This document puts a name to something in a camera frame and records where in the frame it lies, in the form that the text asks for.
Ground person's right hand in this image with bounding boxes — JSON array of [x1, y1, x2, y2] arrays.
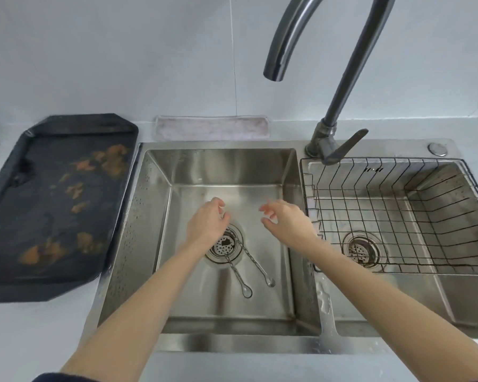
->
[[259, 199, 319, 249]]

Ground person's dark left sleeve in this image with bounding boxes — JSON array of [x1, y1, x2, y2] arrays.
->
[[31, 372, 104, 382]]

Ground black plastic tray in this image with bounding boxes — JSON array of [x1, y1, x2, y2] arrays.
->
[[0, 113, 139, 303]]

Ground person's left hand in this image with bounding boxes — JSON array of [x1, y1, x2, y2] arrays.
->
[[185, 196, 231, 249]]

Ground person's left forearm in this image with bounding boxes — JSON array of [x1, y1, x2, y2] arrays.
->
[[59, 238, 210, 382]]

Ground person's right forearm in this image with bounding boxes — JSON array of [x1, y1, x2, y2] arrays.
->
[[298, 234, 478, 382]]

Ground round metal drain strainer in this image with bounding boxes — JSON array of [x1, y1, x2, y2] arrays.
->
[[204, 224, 246, 265], [341, 231, 382, 269]]

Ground stainless steel double sink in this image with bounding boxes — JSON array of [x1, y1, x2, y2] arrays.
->
[[79, 138, 478, 354]]

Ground grey folded cloth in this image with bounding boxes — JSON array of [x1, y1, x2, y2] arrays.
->
[[155, 115, 271, 142]]

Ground dark grey gooseneck faucet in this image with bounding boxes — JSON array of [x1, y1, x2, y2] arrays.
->
[[262, 0, 397, 167]]

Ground black wire dish rack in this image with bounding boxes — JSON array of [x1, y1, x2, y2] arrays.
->
[[301, 157, 478, 275]]

